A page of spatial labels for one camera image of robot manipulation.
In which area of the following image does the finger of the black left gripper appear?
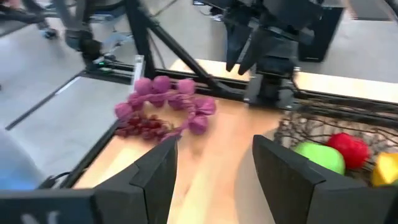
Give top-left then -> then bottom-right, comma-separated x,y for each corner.
238,30 -> 273,75
225,24 -> 252,72

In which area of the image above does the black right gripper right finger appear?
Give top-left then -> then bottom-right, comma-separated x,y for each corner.
251,134 -> 398,224

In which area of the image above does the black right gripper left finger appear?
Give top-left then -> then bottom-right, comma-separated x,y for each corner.
0,135 -> 180,224

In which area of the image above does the green apple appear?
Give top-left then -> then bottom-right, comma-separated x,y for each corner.
292,141 -> 346,175

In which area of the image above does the red apple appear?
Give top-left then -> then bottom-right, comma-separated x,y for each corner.
325,132 -> 371,170

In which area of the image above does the yellow bell pepper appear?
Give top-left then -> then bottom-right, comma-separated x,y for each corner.
371,152 -> 398,187

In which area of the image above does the dark woven wire basket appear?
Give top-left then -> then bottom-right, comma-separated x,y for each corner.
272,101 -> 398,187

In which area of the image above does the black box on floor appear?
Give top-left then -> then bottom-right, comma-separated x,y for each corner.
297,6 -> 345,62

